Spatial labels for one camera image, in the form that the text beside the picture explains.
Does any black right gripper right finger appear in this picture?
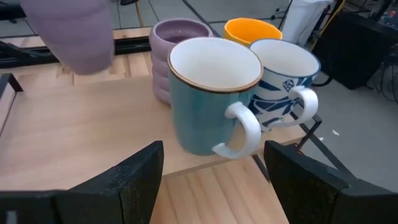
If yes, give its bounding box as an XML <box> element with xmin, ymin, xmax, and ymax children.
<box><xmin>263</xmin><ymin>139</ymin><xmax>398</xmax><ymax>224</ymax></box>

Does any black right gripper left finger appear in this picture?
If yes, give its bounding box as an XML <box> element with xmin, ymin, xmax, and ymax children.
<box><xmin>0</xmin><ymin>140</ymin><xmax>165</xmax><ymax>224</ymax></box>

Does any teal mug white handle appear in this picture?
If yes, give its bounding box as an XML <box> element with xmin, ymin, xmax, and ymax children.
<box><xmin>167</xmin><ymin>36</ymin><xmax>264</xmax><ymax>159</ymax></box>

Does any white mug blue pattern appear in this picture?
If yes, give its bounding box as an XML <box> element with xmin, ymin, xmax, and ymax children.
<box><xmin>248</xmin><ymin>38</ymin><xmax>322</xmax><ymax>133</ymax></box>

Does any pale lilac ribbed mug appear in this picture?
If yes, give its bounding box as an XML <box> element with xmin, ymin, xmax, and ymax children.
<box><xmin>148</xmin><ymin>17</ymin><xmax>215</xmax><ymax>106</ymax></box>

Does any darker purple mug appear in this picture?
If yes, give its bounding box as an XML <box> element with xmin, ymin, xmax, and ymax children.
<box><xmin>20</xmin><ymin>0</ymin><xmax>115</xmax><ymax>76</ymax></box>

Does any yellow mug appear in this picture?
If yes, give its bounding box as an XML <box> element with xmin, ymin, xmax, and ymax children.
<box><xmin>223</xmin><ymin>17</ymin><xmax>284</xmax><ymax>47</ymax></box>

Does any black cabinet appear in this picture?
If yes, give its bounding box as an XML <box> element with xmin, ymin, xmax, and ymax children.
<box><xmin>312</xmin><ymin>11</ymin><xmax>398</xmax><ymax>91</ymax></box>

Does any white bin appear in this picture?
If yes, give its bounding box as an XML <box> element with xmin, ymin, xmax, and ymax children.
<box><xmin>281</xmin><ymin>0</ymin><xmax>335</xmax><ymax>47</ymax></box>

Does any black cable coil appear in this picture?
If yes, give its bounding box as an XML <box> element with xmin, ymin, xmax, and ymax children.
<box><xmin>312</xmin><ymin>76</ymin><xmax>334</xmax><ymax>88</ymax></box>

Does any yellow cable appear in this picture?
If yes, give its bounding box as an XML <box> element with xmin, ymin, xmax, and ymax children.
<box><xmin>320</xmin><ymin>0</ymin><xmax>346</xmax><ymax>37</ymax></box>

